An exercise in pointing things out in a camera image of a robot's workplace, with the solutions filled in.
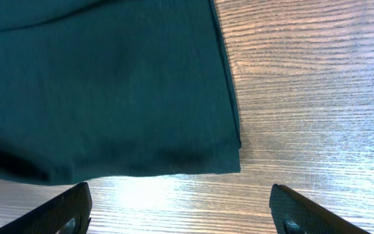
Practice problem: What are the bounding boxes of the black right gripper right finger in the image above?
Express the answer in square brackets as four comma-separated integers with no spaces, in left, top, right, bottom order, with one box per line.
[269,184,369,234]

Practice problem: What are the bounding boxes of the black polo shirt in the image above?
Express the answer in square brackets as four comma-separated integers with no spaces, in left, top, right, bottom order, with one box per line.
[0,0,241,185]

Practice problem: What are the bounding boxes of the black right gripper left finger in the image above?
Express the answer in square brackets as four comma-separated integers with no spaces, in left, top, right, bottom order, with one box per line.
[0,182,92,234]

